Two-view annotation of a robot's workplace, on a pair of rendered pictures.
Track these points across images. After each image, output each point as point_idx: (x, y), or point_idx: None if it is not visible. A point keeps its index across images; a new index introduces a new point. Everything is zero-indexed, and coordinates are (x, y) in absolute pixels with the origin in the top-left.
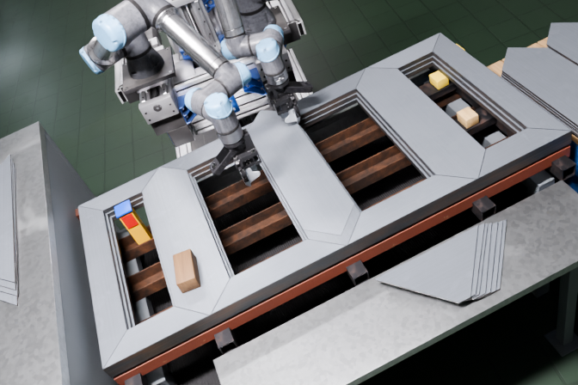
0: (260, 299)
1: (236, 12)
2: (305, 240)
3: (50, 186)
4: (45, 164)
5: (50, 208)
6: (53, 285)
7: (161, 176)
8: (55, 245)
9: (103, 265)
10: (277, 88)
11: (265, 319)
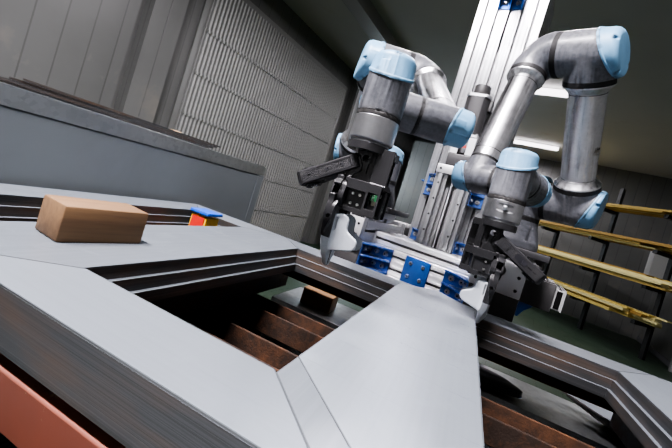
0: (11, 346)
1: (508, 134)
2: (268, 366)
3: (200, 160)
4: (223, 159)
5: (167, 145)
6: (16, 87)
7: (273, 236)
8: (110, 132)
9: (106, 199)
10: (488, 224)
11: None
